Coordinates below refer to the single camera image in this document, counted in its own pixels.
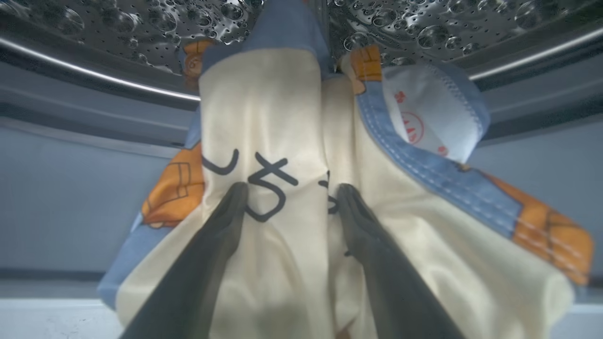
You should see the blue cream cartoon print garment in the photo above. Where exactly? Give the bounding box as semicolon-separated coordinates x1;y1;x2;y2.
97;0;595;339

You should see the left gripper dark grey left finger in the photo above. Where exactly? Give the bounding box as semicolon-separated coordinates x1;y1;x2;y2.
120;182;249;339

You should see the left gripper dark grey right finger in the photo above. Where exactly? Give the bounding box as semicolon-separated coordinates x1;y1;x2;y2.
337;184;465;339

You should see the white front-load washing machine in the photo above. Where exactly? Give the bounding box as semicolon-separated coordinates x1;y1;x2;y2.
0;0;603;339

